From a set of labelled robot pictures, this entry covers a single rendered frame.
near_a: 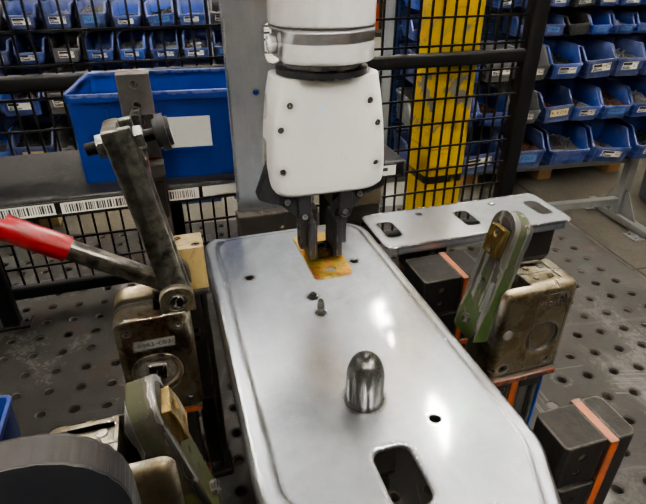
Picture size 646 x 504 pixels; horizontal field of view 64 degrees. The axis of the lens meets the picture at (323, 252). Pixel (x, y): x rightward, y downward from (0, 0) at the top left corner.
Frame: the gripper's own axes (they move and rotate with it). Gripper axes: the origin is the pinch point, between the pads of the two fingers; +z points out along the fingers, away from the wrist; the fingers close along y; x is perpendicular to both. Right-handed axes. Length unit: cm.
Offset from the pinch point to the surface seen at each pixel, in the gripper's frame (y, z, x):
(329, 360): -1.5, 9.4, -7.4
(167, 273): -14.6, 0.8, -1.9
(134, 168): -15.6, -9.0, -1.9
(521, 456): 9.1, 9.4, -21.7
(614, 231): 216, 109, 151
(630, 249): 208, 109, 132
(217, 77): -3, -5, 50
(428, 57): 39, -6, 55
